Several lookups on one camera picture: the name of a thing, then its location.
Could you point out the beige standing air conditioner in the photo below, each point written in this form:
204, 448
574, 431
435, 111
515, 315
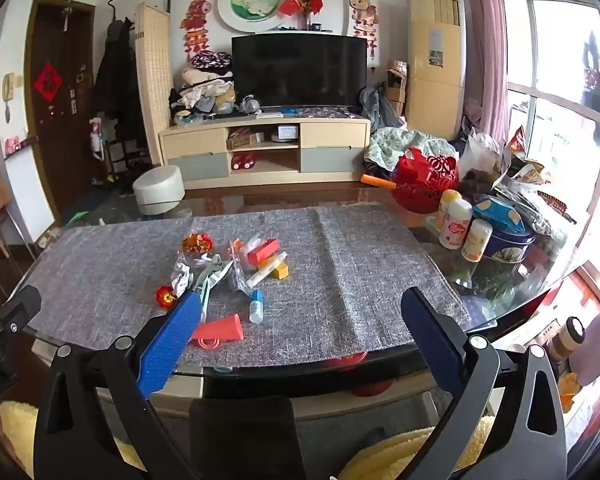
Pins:
432, 95

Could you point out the pile of clothes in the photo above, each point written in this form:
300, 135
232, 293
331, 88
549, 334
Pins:
205, 95

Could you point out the brown wooden door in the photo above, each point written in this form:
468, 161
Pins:
60, 150

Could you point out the yellow fleece pants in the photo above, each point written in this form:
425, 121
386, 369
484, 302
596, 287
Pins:
380, 455

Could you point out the blue round tin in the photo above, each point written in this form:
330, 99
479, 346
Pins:
510, 252

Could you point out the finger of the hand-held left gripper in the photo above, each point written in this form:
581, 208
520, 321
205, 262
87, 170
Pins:
17, 307

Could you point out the red diamond door sticker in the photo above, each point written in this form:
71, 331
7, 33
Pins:
48, 84

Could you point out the grey table mat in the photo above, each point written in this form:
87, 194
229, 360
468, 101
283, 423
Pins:
355, 270

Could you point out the silver foil wrapper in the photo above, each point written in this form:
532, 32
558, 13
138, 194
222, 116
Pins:
182, 275

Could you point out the orange snack wrapper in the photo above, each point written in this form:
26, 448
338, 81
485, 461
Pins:
197, 243

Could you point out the small blue cap bottle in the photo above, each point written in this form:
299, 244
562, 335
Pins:
256, 307

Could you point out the cardboard boxes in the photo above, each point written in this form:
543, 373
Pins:
396, 85

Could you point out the white round stool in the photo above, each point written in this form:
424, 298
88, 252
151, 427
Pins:
157, 190

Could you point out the large window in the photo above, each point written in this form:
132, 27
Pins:
560, 60

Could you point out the black television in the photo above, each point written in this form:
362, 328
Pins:
300, 70

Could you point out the yellow block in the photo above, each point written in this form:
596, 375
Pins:
280, 271

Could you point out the floral cloth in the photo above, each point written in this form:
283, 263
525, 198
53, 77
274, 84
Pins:
395, 142

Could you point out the small white bottle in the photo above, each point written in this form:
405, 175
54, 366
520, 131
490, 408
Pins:
476, 240

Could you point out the blue snack packet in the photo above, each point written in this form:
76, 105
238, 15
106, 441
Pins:
500, 212

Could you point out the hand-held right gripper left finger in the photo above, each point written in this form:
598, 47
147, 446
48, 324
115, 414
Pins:
170, 345

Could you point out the white jar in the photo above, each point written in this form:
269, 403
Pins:
567, 337

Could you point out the box in cabinet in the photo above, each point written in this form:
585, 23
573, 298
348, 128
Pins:
245, 140

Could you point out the round white wall art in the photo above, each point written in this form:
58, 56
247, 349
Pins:
255, 2

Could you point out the wall intercom phone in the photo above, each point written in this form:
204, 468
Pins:
8, 86

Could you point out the dark hanging coats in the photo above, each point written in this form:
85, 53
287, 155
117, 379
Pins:
115, 80

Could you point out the red item in cabinet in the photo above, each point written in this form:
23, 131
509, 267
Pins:
244, 161

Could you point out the rattan folding screen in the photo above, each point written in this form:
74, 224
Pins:
155, 85

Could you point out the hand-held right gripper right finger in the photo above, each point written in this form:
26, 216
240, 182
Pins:
430, 340

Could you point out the small storage rack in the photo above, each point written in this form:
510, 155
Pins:
115, 157

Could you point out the red flower vase arrangement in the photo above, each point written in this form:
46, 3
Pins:
305, 0

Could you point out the pile of plastic bags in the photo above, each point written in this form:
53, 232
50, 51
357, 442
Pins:
505, 170

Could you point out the beige television cabinet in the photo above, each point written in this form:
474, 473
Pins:
325, 132

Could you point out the pink curtain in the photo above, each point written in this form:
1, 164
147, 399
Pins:
485, 35

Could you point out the coral toy megaphone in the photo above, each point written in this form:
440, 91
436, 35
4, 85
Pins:
220, 332

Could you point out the white bottle yellow cap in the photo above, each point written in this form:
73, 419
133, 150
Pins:
447, 202

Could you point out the white board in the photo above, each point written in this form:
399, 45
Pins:
30, 195

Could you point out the white bottle pink label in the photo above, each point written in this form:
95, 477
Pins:
455, 225

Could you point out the white tube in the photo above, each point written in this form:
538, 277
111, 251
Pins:
265, 272

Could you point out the red block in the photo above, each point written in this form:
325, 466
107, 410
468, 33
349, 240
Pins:
262, 251

